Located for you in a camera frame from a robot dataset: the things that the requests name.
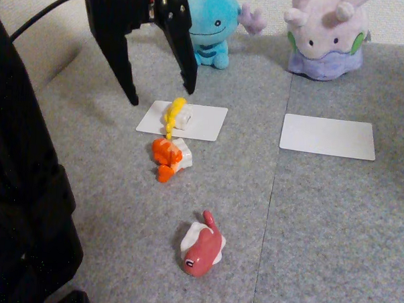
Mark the purple Goomy plush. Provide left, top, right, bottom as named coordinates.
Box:
left=280, top=0, right=373, bottom=84

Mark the red tuna sushi toy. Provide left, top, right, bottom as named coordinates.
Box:
left=178, top=209, right=228, bottom=280

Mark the orange shrimp sushi toy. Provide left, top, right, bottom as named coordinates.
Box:
left=149, top=137, right=194, bottom=184

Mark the blue Wooper plush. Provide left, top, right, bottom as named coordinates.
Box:
left=180, top=0, right=269, bottom=72

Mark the black cable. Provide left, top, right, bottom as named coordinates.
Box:
left=9, top=0, right=85, bottom=43

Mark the yellow egg sushi toy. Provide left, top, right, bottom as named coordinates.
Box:
left=159, top=96, right=194, bottom=141

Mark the white rectangular plate card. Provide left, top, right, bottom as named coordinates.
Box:
left=135, top=99, right=229, bottom=143
left=278, top=113, right=378, bottom=162

